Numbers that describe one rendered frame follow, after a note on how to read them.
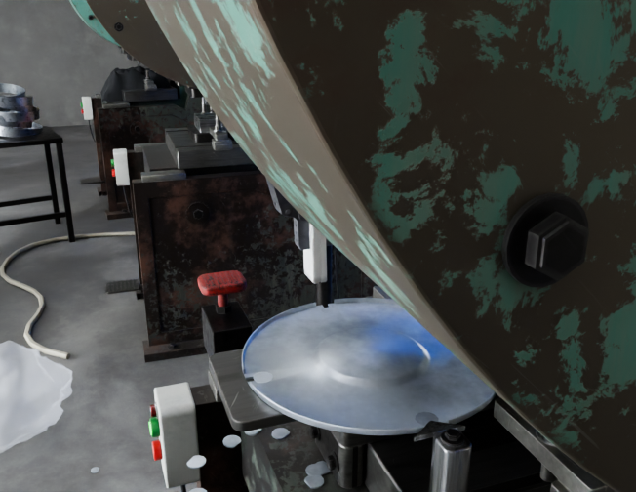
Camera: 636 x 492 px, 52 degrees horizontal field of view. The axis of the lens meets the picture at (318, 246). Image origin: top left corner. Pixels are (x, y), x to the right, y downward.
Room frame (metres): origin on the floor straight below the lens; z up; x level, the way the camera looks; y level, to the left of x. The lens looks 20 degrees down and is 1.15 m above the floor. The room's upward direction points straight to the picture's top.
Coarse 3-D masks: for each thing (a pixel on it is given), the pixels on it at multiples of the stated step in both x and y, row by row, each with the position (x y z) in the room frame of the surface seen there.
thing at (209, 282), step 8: (216, 272) 0.95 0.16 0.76; (224, 272) 0.95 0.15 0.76; (232, 272) 0.94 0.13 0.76; (240, 272) 0.95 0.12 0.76; (200, 280) 0.92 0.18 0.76; (208, 280) 0.92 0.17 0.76; (216, 280) 0.92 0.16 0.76; (224, 280) 0.91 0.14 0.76; (232, 280) 0.92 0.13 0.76; (240, 280) 0.92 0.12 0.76; (200, 288) 0.90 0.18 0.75; (208, 288) 0.89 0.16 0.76; (216, 288) 0.89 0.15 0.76; (224, 288) 0.90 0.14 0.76; (232, 288) 0.90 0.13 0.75; (240, 288) 0.90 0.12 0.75; (224, 296) 0.92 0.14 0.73; (224, 304) 0.92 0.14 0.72
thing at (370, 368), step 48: (288, 336) 0.70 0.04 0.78; (336, 336) 0.68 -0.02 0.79; (384, 336) 0.68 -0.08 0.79; (432, 336) 0.70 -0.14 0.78; (288, 384) 0.59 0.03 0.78; (336, 384) 0.59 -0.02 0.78; (384, 384) 0.59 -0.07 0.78; (432, 384) 0.59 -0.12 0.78; (480, 384) 0.59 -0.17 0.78; (384, 432) 0.50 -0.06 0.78
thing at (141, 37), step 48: (96, 0) 1.82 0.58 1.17; (144, 0) 1.86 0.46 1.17; (144, 48) 1.86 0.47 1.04; (192, 96) 2.27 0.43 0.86; (144, 144) 2.54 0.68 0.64; (192, 144) 2.23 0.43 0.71; (144, 192) 2.05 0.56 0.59; (192, 192) 2.09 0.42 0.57; (240, 192) 2.15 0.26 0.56; (144, 240) 2.04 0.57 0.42; (192, 240) 2.09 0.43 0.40; (240, 240) 2.14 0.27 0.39; (288, 240) 2.20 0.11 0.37; (144, 288) 2.04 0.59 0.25; (192, 288) 2.09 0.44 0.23; (288, 288) 2.19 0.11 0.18; (336, 288) 2.25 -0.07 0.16; (192, 336) 2.08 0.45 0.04
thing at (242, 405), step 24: (216, 360) 0.64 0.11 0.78; (240, 360) 0.64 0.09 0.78; (216, 384) 0.61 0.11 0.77; (240, 384) 0.59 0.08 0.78; (240, 408) 0.55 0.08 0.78; (264, 408) 0.55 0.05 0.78; (312, 432) 0.65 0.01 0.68; (336, 432) 0.60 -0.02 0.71; (336, 456) 0.60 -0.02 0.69; (360, 456) 0.59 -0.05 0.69; (360, 480) 0.59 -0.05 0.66
